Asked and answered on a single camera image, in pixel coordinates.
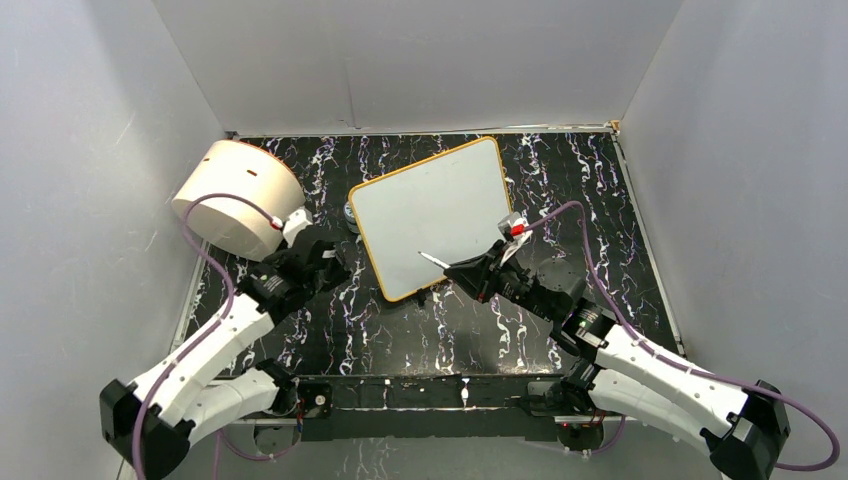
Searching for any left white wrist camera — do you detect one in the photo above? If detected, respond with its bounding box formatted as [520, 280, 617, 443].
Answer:
[270, 207, 313, 246]

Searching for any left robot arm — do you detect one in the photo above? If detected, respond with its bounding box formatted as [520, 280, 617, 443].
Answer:
[99, 226, 350, 479]

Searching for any wire whiteboard stand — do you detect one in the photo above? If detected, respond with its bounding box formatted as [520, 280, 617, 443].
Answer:
[413, 289, 429, 308]

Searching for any yellow framed whiteboard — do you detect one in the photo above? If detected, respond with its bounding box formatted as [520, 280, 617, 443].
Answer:
[348, 136, 513, 302]

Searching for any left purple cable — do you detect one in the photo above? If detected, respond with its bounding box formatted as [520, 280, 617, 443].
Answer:
[131, 192, 285, 480]

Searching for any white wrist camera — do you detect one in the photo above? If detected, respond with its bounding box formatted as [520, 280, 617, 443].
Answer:
[270, 207, 313, 246]
[498, 212, 532, 266]

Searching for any white marker pen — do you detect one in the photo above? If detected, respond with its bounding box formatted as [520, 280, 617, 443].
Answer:
[418, 251, 450, 270]

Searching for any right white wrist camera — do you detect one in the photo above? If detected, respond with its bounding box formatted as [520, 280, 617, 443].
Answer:
[498, 212, 532, 266]

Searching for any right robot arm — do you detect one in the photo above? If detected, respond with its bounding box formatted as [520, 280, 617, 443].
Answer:
[444, 240, 790, 479]

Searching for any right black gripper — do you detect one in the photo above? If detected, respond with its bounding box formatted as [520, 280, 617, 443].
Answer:
[444, 240, 557, 323]

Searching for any aluminium frame rail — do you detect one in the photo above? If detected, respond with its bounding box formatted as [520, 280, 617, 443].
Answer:
[117, 374, 743, 480]

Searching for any cream cylindrical box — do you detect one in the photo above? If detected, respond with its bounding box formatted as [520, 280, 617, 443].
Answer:
[171, 140, 306, 261]

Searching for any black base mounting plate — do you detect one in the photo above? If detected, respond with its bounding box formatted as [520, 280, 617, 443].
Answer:
[298, 374, 586, 441]

